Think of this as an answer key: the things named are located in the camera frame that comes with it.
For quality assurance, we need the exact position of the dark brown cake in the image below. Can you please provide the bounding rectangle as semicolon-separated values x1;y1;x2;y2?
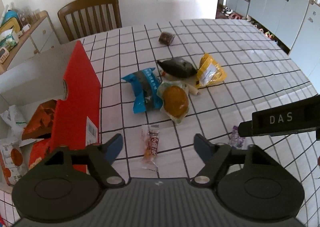
158;32;175;46

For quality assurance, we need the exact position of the red cardboard box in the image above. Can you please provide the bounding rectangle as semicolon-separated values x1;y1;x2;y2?
0;40;102;188

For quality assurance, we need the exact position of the white drawer sideboard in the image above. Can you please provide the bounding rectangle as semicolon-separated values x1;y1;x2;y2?
1;11;60;74

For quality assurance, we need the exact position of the purple candy packet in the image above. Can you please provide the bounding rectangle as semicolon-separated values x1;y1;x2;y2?
229;126;245;150

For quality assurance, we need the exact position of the grey wall cabinet unit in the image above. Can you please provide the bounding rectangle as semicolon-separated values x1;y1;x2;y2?
224;0;320;85

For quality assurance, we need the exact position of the shiny brown snack bag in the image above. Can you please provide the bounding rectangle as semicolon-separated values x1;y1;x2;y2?
22;99;57;141

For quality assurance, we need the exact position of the pink kitchen timer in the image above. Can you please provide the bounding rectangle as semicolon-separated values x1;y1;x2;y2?
0;47;9;64

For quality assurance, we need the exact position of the small sausage snack packet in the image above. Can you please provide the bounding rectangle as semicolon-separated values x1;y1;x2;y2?
142;124;159;172

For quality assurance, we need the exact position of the row of shoes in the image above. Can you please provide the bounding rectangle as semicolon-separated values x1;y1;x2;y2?
216;7;279;43

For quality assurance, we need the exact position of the checkered white tablecloth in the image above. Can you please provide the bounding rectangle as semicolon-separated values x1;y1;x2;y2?
1;19;319;226

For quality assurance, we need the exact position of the tissue pack green white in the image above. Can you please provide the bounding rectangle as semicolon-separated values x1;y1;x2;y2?
0;28;19;51

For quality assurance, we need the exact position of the red yellow snack packet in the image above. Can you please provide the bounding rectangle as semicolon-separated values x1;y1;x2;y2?
29;138;51;170

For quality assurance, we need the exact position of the white orange snack packet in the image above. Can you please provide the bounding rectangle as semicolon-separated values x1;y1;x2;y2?
1;138;28;185

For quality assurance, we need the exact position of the dark green snack packet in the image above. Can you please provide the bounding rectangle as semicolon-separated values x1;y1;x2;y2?
157;58;197;79

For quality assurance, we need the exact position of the blue snack packet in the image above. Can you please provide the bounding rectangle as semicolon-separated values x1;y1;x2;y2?
122;67;163;114

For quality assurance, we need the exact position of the yellow radio box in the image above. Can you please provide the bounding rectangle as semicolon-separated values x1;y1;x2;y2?
0;10;22;33

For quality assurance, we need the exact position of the brown wooden chair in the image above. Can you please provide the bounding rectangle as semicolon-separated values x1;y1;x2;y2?
57;0;122;41

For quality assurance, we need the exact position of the round bun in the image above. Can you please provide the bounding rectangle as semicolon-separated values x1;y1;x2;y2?
157;81;189;124

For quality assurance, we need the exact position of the cream stick snack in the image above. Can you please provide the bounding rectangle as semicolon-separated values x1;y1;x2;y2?
185;83;200;96

